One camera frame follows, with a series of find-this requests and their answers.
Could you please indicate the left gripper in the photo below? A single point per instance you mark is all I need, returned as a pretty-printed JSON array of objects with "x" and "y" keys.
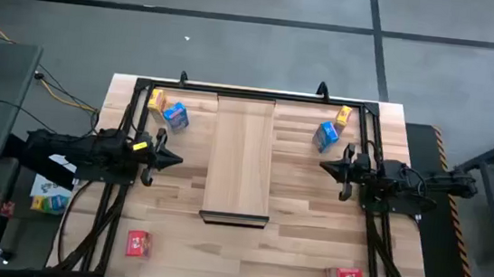
[{"x": 156, "y": 157}]

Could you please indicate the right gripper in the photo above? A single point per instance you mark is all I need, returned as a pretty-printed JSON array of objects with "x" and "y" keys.
[{"x": 348, "y": 175}]

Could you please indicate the blue Rice Krispies cereal box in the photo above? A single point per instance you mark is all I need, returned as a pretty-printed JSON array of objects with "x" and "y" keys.
[
  {"x": 175, "y": 115},
  {"x": 325, "y": 136}
]

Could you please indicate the yellow Pops cereal box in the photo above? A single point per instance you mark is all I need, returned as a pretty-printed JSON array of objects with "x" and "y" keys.
[
  {"x": 157, "y": 100},
  {"x": 343, "y": 116}
]

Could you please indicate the red Froot Loops cereal box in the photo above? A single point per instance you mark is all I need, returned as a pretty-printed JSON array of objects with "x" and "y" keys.
[
  {"x": 138, "y": 243},
  {"x": 345, "y": 275}
]

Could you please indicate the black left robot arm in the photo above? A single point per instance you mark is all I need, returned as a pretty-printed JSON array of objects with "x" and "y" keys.
[{"x": 91, "y": 148}]

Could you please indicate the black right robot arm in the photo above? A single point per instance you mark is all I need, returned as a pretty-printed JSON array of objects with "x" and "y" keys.
[{"x": 406, "y": 185}]

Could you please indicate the colourful cereal multipack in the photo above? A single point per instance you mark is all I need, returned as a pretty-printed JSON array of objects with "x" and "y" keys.
[{"x": 52, "y": 204}]

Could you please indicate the black ramp with hazard stripes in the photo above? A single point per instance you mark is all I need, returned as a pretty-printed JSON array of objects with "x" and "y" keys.
[{"x": 424, "y": 142}]

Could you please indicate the white paper sheet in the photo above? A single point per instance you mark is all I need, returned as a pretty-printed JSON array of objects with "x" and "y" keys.
[{"x": 47, "y": 185}]

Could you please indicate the small red packet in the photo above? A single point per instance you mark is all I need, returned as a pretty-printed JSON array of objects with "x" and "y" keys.
[{"x": 7, "y": 209}]

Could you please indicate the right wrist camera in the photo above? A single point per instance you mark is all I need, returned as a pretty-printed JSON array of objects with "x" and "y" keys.
[{"x": 363, "y": 160}]

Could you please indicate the wooden shelf with black frame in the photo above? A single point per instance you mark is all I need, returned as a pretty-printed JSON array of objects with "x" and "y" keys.
[{"x": 240, "y": 156}]

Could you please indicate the black metal table frame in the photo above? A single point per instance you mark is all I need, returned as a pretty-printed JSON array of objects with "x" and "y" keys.
[{"x": 301, "y": 97}]

